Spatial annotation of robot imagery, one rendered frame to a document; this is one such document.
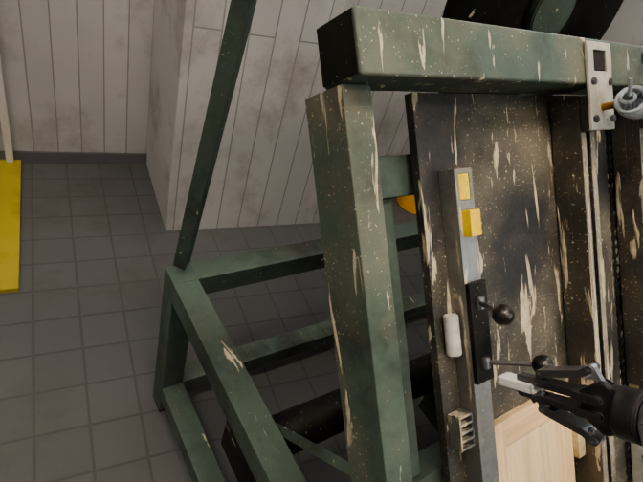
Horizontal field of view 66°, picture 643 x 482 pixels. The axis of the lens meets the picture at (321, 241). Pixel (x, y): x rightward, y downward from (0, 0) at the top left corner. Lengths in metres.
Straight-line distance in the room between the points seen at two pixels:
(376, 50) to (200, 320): 1.11
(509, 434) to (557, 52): 0.81
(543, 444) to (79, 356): 1.97
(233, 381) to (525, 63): 1.11
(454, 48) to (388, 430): 0.65
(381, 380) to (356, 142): 0.39
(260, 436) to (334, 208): 0.79
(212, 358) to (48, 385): 1.08
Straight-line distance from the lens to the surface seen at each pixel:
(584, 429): 0.90
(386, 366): 0.85
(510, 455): 1.24
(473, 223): 0.97
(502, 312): 0.90
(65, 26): 3.41
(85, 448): 2.31
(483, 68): 0.97
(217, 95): 1.27
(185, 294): 1.72
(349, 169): 0.79
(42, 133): 3.70
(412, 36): 0.85
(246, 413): 1.47
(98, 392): 2.44
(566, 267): 1.32
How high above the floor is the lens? 2.03
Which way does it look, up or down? 37 degrees down
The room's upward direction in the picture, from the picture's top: 19 degrees clockwise
